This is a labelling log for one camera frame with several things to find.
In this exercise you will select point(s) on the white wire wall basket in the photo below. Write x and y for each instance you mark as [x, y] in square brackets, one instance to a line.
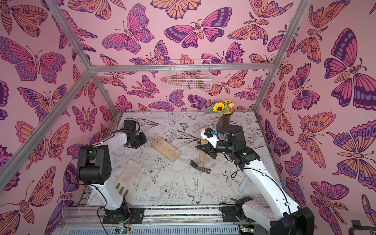
[189, 75]

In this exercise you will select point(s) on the ribbed purple glass vase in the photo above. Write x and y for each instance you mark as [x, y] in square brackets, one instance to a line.
[223, 124]

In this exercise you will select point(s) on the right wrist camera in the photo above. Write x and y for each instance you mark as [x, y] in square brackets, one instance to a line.
[210, 135]

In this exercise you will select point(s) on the aluminium cage frame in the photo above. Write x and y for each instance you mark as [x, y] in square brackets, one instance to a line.
[49, 96]

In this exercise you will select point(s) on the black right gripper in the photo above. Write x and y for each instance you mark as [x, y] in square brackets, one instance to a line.
[210, 148]

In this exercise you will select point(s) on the light blue plastic tube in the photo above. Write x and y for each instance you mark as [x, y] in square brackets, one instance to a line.
[243, 184]

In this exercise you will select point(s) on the small wooden nail block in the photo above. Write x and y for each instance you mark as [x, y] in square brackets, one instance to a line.
[166, 149]

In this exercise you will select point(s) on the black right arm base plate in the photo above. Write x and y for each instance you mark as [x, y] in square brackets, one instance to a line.
[234, 213]

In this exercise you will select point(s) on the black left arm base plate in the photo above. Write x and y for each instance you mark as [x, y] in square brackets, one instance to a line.
[120, 216]

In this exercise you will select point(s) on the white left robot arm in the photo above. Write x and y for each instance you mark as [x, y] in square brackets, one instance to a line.
[94, 169]

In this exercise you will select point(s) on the wooden handled claw hammer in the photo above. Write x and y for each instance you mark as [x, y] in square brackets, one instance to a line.
[200, 164]

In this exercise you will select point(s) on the yellow artificial sunflower bunch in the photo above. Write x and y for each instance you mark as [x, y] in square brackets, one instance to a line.
[225, 107]

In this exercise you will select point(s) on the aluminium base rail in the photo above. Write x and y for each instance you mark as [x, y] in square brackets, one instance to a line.
[174, 220]

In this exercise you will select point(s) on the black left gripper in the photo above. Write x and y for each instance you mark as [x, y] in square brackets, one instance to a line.
[144, 140]

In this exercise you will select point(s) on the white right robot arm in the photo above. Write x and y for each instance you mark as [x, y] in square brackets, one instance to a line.
[285, 216]

